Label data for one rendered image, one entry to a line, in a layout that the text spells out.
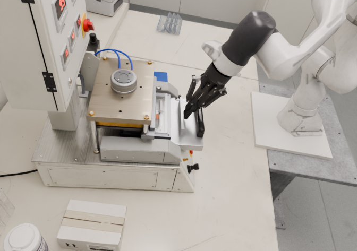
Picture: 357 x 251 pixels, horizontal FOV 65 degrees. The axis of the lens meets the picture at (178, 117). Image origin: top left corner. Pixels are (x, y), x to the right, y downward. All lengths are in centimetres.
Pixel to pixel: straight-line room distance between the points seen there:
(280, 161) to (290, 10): 203
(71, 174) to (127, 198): 21
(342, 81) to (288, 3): 193
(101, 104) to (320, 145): 100
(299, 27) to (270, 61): 239
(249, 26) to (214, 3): 269
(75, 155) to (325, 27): 81
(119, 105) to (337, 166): 100
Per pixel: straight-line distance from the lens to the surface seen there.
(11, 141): 127
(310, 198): 226
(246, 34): 75
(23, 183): 115
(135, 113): 80
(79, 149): 96
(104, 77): 91
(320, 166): 138
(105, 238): 91
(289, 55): 80
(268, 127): 137
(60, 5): 67
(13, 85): 74
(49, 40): 63
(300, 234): 209
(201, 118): 95
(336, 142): 153
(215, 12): 347
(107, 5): 181
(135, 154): 87
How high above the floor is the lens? 171
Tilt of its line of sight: 48 degrees down
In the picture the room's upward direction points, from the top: 12 degrees clockwise
